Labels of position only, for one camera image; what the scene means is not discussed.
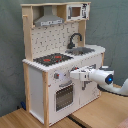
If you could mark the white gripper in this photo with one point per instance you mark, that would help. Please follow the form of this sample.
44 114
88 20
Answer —
81 74

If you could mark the left red stove knob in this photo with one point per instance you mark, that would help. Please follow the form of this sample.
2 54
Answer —
56 75

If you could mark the white oven door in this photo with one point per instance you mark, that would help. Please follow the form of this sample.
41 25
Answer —
63 100

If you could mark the grey range hood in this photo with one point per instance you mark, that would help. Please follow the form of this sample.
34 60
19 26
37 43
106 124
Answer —
48 18

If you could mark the toy microwave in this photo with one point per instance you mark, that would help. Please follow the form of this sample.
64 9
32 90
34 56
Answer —
77 11

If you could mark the wooden toy kitchen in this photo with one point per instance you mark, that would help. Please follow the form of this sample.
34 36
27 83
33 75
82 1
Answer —
46 40

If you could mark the grey toy sink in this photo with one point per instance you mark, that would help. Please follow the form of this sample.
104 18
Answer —
79 51

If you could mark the white fridge door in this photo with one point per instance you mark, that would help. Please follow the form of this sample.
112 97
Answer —
89 90

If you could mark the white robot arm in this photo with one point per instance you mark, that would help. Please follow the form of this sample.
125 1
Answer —
102 76

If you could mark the black toy stovetop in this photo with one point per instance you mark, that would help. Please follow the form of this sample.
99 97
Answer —
52 59

